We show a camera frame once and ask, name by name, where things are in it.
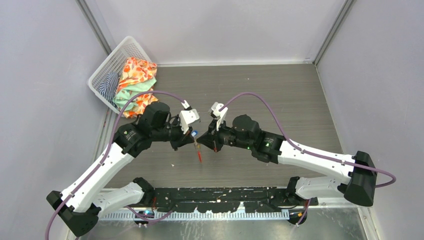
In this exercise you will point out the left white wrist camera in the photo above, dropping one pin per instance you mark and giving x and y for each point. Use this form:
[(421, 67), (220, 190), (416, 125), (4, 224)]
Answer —
[(188, 118)]

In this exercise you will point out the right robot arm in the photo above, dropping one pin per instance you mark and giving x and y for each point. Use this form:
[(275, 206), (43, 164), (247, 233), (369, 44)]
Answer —
[(350, 176)]

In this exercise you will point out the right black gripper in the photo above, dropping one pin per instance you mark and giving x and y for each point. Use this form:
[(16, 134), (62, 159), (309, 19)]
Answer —
[(211, 139)]

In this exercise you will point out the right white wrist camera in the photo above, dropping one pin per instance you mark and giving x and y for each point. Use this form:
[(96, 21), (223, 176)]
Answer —
[(218, 112)]

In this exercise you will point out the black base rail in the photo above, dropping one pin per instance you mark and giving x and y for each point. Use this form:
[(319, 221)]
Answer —
[(268, 199)]

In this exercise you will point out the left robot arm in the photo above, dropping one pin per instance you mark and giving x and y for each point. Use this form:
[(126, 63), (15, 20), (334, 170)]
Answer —
[(81, 205)]

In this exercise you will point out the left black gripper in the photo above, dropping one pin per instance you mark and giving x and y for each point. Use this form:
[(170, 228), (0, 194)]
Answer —
[(183, 139)]

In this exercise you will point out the mint green cloth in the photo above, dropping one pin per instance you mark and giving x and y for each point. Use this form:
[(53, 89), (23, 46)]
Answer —
[(128, 88)]

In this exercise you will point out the red handled metal keyring holder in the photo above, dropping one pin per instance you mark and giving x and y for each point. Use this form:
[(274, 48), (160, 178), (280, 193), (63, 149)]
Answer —
[(198, 151)]

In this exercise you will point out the white plastic basket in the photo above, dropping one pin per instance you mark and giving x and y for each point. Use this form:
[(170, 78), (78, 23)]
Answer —
[(114, 63)]

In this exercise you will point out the orange floral cloth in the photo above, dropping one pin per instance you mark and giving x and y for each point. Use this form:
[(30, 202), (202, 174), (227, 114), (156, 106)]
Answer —
[(137, 69)]

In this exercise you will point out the blue striped cloth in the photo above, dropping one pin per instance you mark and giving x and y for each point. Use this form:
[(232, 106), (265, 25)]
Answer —
[(109, 87)]

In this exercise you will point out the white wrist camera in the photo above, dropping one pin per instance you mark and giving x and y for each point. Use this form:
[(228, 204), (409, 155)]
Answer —
[(218, 112), (188, 118)]

